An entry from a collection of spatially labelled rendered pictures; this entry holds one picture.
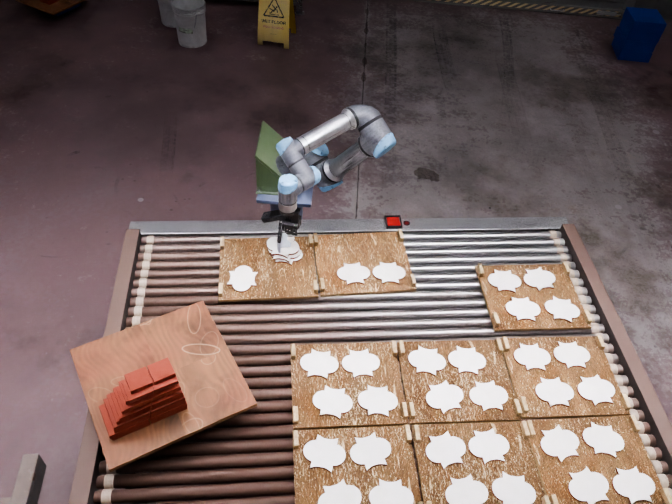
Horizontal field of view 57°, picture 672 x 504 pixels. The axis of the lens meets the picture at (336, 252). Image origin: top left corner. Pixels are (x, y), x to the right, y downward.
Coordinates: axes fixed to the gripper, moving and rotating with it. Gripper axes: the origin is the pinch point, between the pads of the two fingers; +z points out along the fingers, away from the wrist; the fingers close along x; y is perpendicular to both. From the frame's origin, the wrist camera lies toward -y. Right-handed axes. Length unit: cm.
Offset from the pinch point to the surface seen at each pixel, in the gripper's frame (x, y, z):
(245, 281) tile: -21.2, -10.2, 6.1
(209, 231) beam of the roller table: 5.4, -36.0, 9.2
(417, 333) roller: -27, 64, 9
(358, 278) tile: -6.9, 35.3, 6.1
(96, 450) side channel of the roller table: -104, -34, 6
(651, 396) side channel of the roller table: -35, 153, 6
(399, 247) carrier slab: 17, 50, 7
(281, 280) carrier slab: -15.8, 3.9, 7.1
